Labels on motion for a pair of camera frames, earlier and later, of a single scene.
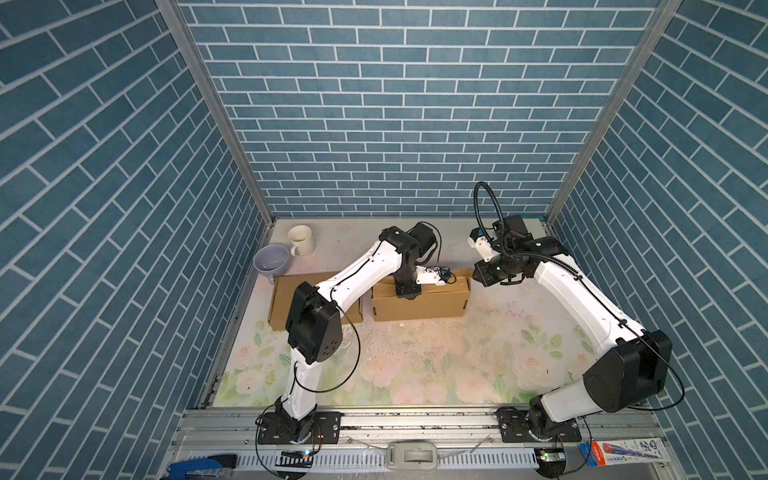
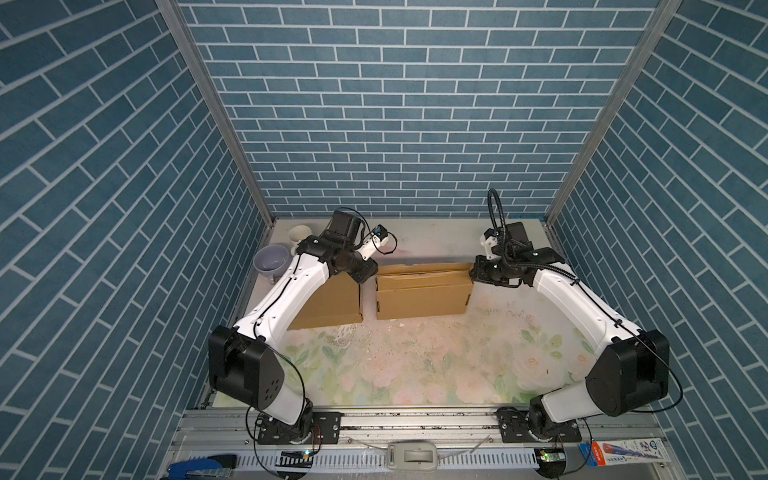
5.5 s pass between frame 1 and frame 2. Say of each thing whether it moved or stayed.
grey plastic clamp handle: stayed
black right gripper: stayed
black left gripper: moved
